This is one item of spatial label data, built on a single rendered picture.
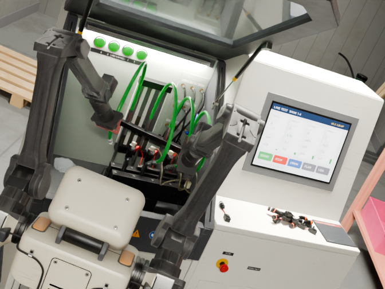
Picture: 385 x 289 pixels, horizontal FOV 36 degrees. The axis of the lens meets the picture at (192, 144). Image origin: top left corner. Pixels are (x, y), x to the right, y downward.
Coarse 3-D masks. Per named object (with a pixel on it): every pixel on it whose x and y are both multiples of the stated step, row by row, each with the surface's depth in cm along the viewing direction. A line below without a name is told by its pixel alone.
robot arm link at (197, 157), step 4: (188, 152) 188; (192, 152) 187; (188, 156) 189; (192, 156) 187; (196, 156) 187; (200, 156) 187; (188, 160) 191; (192, 160) 189; (196, 160) 189; (200, 160) 192
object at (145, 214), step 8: (48, 192) 208; (48, 200) 205; (48, 208) 206; (144, 216) 218; (152, 216) 220; (160, 216) 222; (136, 224) 218; (144, 224) 219; (152, 224) 220; (200, 224) 228; (144, 232) 221; (200, 232) 227; (136, 240) 222; (144, 240) 223; (136, 248) 224; (144, 248) 225; (152, 248) 226
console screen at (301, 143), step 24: (264, 120) 244; (288, 120) 248; (312, 120) 251; (336, 120) 255; (264, 144) 247; (288, 144) 251; (312, 144) 254; (336, 144) 258; (264, 168) 250; (288, 168) 254; (312, 168) 258; (336, 168) 262
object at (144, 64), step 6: (144, 66) 229; (138, 72) 214; (144, 72) 234; (132, 78) 211; (132, 84) 211; (126, 90) 209; (138, 90) 241; (126, 96) 208; (120, 102) 207; (132, 102) 244; (120, 108) 207; (132, 108) 245; (108, 132) 211; (108, 138) 214
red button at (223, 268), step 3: (219, 261) 236; (222, 261) 236; (225, 261) 237; (216, 264) 237; (219, 264) 237; (222, 264) 234; (225, 264) 234; (219, 267) 234; (222, 267) 233; (225, 267) 233; (228, 267) 234; (222, 270) 234; (225, 270) 234
